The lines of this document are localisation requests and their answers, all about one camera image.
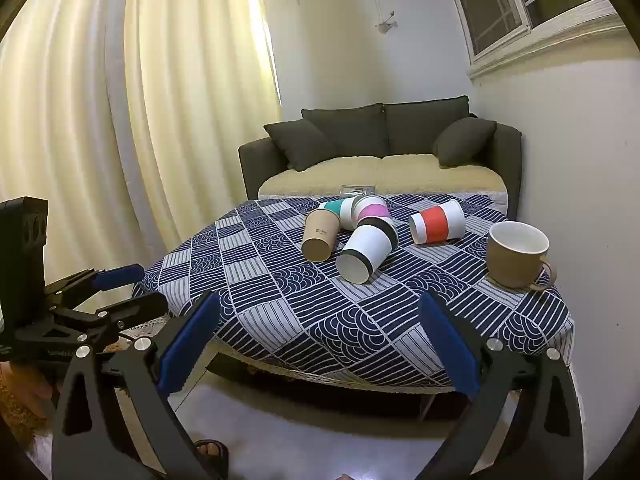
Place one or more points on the navy patterned tablecloth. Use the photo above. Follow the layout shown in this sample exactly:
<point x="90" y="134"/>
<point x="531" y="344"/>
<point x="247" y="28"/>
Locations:
<point x="300" y="310"/>

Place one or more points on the white framed window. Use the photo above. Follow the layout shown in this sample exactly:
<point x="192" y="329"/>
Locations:
<point x="505" y="5"/>

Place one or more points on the red sleeve paper cup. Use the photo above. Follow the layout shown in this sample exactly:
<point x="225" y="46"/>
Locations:
<point x="437" y="222"/>

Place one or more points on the table leg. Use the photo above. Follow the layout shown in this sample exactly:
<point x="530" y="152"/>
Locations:
<point x="426" y="407"/>

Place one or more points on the person's left hand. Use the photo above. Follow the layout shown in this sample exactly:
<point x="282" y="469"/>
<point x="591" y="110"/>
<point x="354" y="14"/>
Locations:
<point x="32" y="380"/>

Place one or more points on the cream curtain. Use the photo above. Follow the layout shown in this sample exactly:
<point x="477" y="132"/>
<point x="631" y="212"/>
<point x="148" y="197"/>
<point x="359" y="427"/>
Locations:
<point x="150" y="110"/>

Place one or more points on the dark grey sofa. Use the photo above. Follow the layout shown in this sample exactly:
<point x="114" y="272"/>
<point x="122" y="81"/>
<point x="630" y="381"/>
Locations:
<point x="255" y="160"/>

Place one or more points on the clear plastic packet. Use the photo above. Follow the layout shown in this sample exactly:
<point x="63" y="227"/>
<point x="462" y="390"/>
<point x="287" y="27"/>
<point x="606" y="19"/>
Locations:
<point x="357" y="189"/>

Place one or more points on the person's foot in sandal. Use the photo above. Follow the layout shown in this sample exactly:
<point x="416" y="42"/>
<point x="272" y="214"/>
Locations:
<point x="212" y="452"/>

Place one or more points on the beige ceramic mug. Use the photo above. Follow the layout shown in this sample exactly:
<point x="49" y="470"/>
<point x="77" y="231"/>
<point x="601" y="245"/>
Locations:
<point x="515" y="260"/>

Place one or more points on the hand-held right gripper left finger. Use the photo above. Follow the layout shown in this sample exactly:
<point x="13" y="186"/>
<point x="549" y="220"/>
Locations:
<point x="187" y="347"/>

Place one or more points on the teal sleeve paper cup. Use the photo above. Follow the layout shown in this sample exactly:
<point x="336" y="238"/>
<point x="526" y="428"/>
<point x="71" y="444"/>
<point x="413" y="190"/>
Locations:
<point x="339" y="210"/>

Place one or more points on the black sleeve white paper cup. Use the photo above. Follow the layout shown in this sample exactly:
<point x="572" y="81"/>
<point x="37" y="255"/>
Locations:
<point x="367" y="250"/>

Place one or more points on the dark grey sofa back cushion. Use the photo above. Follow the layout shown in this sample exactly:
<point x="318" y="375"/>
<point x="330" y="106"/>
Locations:
<point x="425" y="120"/>
<point x="350" y="127"/>

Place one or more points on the dark grey throw pillow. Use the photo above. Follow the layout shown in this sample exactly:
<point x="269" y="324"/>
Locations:
<point x="462" y="142"/>
<point x="300" y="142"/>

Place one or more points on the pink sleeve paper cup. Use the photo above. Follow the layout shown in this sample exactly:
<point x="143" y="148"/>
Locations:
<point x="374" y="210"/>

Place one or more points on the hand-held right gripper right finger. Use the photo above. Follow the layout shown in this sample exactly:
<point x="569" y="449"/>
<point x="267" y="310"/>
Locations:
<point x="450" y="347"/>

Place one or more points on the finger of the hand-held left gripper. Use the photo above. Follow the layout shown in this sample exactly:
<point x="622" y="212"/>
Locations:
<point x="140" y="307"/>
<point x="120" y="276"/>

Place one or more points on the beige fleece sofa cover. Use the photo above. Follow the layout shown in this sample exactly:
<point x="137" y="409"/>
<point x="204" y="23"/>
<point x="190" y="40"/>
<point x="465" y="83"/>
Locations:
<point x="380" y="172"/>

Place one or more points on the brown paper cup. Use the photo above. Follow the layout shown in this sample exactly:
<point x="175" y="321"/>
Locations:
<point x="319" y="240"/>

